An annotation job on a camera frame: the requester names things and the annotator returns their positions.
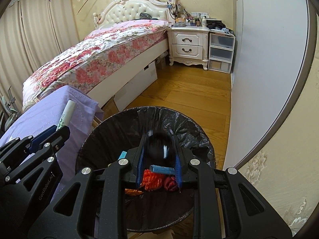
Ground orange plastic bag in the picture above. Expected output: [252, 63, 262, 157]
[125, 189, 143, 196]

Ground orange-red foam fruit net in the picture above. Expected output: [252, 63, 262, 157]
[140, 169, 165, 192]

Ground white green tube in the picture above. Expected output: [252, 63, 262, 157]
[56, 100, 76, 131]

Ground light blue flat pack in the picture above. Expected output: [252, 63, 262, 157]
[150, 165, 175, 175]

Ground dark red wrapper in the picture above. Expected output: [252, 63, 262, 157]
[163, 176, 178, 191]

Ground yellow bottle black cap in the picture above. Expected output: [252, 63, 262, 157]
[143, 132, 176, 169]

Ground black lined trash bin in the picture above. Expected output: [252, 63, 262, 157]
[76, 106, 216, 232]

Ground grey desk chair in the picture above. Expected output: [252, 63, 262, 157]
[1, 86, 22, 134]

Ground white storage box under bed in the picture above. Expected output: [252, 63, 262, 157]
[114, 62, 157, 111]

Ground beige curtains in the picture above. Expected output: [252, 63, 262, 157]
[1, 0, 80, 107]

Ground floral pink bedspread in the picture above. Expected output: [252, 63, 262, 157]
[22, 20, 170, 112]

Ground plastic drawer unit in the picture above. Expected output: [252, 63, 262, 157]
[208, 31, 236, 73]

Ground white tufted bed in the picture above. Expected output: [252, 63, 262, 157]
[22, 0, 173, 112]

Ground white nightstand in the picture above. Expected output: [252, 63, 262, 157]
[167, 26, 210, 71]

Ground white sliding wardrobe door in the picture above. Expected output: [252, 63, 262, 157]
[224, 0, 317, 168]

